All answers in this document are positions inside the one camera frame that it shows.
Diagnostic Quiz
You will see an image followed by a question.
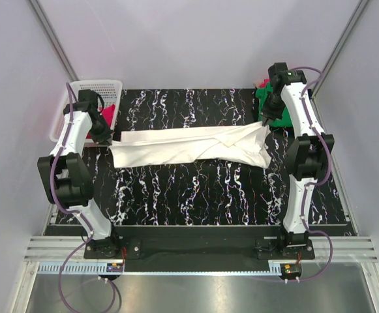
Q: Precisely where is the white printed t-shirt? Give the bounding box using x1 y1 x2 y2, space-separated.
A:
110 122 271 169

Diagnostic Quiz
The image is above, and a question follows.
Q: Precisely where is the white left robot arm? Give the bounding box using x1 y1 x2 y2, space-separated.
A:
37 84 115 247

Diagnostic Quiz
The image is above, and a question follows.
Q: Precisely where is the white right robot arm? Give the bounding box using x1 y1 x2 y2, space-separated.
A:
259 63 335 252

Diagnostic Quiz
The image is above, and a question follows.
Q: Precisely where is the folded green t-shirt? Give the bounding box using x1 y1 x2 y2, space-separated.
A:
254 82 293 127

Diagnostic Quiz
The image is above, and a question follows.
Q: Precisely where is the folded red t-shirt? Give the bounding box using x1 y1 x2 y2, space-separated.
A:
259 79 270 88

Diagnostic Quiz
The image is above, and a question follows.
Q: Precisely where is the crumpled pink t-shirt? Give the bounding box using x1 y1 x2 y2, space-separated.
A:
102 104 118 129

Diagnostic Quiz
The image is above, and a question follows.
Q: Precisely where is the white plastic basket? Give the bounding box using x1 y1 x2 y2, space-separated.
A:
49 79 123 146

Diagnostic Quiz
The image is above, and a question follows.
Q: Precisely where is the black marble pattern mat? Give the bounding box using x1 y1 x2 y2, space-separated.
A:
44 87 359 237

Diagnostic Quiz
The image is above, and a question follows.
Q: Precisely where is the right controller board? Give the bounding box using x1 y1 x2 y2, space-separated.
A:
282 263 302 276

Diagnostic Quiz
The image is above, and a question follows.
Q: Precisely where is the controller board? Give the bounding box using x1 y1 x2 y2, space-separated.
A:
282 263 302 276
106 263 124 273

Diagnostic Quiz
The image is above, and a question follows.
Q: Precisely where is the left controller board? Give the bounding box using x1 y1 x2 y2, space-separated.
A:
106 263 124 273

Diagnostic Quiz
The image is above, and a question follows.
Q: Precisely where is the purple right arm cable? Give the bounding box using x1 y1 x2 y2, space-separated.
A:
250 67 333 283

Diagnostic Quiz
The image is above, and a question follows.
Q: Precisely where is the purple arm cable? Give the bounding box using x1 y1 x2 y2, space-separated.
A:
51 81 123 310
250 67 333 283

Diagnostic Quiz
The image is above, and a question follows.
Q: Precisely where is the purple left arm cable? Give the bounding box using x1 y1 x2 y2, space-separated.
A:
51 81 123 310

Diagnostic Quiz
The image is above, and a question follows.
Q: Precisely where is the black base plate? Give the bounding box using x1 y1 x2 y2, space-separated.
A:
85 226 315 275

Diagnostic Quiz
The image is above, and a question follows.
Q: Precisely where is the aluminium rail frame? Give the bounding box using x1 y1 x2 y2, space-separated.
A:
12 230 379 312

